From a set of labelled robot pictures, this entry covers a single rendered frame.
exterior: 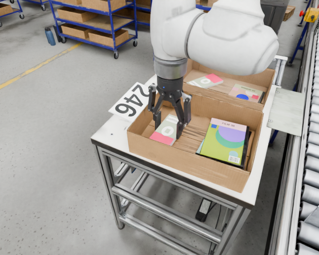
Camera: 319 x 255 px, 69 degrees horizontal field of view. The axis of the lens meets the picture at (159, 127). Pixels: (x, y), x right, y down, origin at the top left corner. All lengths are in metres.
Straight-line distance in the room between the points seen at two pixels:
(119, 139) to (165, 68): 0.35
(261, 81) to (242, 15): 0.71
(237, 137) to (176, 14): 0.45
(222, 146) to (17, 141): 1.73
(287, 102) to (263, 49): 0.68
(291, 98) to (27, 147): 1.82
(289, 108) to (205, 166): 0.54
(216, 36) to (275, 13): 0.69
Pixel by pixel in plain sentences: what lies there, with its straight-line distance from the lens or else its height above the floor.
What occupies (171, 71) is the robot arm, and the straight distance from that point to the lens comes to 0.60.
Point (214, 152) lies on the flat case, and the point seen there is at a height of 0.80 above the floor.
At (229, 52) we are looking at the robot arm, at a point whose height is 1.15.
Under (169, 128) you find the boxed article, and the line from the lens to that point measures 0.80.
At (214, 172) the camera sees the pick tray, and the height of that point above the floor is 0.80.
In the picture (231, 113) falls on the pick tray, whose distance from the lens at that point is 0.89.
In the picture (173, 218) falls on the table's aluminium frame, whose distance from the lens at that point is 1.01.
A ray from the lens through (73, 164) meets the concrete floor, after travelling 1.82.
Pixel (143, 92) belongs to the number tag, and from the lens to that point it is 0.87.
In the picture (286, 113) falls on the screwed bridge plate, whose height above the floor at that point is 0.75.
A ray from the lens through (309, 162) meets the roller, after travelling 0.92.
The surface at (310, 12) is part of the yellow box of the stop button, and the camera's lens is 1.95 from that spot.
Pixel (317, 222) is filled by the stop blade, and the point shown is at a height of 0.75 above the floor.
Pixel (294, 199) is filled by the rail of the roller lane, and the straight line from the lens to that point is 0.80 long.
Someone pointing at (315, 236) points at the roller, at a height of 0.75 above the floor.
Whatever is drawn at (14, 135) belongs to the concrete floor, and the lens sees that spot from 2.24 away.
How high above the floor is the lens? 1.35
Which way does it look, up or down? 43 degrees down
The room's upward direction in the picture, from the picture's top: straight up
